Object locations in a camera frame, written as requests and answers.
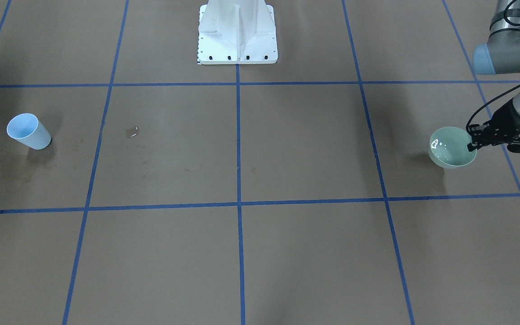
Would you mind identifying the light blue plastic cup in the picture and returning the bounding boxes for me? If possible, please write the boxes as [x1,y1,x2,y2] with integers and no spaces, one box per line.
[6,113,52,150]

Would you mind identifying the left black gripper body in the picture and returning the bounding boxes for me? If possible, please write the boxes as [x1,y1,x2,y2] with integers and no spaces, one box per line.
[486,99,520,146]

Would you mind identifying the mint green bowl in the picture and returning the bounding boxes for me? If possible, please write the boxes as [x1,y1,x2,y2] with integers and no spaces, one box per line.
[428,127,477,169]

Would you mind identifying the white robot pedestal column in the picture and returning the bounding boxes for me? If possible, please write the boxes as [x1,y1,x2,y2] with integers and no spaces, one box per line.
[197,0,279,65]

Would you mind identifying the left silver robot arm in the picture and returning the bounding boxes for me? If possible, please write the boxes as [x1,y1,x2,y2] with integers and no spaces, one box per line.
[465,0,520,153]

